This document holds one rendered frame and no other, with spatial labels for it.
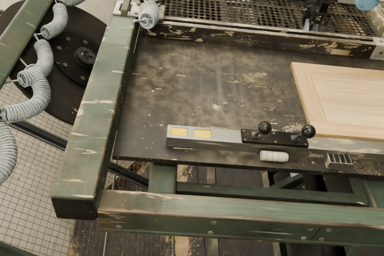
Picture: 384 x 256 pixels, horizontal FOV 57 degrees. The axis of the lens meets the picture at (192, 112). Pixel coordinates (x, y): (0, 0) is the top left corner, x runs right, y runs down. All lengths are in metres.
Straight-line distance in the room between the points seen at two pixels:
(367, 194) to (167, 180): 0.60
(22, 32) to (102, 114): 0.79
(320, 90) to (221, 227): 0.67
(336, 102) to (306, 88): 0.11
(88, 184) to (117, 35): 0.61
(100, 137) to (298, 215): 0.53
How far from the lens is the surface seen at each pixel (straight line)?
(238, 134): 1.07
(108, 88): 1.09
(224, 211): 0.90
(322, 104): 1.32
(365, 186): 1.22
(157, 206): 0.89
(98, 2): 6.73
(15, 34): 1.68
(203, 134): 1.05
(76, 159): 0.92
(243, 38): 1.48
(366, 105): 1.40
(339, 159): 1.15
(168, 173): 1.05
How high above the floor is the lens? 2.13
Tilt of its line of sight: 27 degrees down
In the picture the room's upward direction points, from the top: 58 degrees counter-clockwise
